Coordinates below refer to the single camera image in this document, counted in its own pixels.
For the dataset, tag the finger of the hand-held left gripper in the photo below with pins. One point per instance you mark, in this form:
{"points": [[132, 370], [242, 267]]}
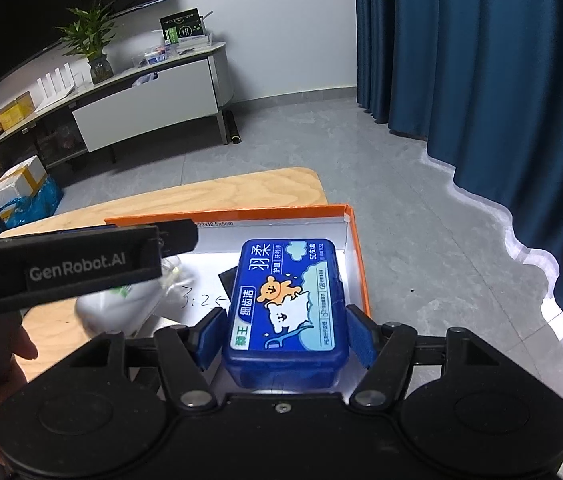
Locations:
{"points": [[179, 239]]}

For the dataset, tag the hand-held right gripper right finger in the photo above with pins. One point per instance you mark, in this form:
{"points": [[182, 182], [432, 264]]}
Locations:
{"points": [[364, 337]]}

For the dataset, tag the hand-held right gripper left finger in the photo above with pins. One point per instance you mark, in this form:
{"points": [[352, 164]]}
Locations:
{"points": [[211, 337]]}

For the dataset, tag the white plug-in heater with bottle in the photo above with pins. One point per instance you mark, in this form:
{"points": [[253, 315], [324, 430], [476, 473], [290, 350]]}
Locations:
{"points": [[111, 310]]}

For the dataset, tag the blue floss pick box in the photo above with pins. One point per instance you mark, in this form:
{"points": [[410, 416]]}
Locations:
{"points": [[286, 300]]}

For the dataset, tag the orange cardboard box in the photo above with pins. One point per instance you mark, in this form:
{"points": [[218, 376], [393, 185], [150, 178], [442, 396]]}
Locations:
{"points": [[311, 232]]}

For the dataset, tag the blue plastic bag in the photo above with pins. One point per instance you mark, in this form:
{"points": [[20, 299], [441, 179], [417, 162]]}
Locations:
{"points": [[36, 207]]}

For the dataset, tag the white cardboard parcel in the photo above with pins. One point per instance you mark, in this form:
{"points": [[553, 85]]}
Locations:
{"points": [[19, 177]]}

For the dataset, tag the black rolled tube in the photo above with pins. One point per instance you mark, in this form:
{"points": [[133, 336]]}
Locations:
{"points": [[233, 126]]}

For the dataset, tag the white and black TV stand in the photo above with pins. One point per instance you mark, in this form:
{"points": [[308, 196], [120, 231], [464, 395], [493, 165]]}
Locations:
{"points": [[146, 105]]}

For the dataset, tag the yellow box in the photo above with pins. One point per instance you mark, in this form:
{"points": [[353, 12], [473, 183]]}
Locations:
{"points": [[15, 112]]}

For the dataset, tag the white router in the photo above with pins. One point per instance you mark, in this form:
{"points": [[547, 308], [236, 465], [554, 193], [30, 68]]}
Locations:
{"points": [[59, 87]]}

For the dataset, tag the clear plastic organizer case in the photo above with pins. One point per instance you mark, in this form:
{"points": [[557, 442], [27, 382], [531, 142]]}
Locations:
{"points": [[155, 57]]}

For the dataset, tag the potted bamboo plant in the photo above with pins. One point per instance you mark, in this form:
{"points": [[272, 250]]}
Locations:
{"points": [[97, 55]]}

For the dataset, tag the black and green box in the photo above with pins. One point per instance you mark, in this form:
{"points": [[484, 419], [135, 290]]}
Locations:
{"points": [[181, 27]]}

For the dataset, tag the black curved television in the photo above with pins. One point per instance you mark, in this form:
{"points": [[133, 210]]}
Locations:
{"points": [[36, 20]]}

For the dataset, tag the blue curtain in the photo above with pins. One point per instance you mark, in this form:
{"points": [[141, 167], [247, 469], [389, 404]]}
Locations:
{"points": [[461, 60]]}

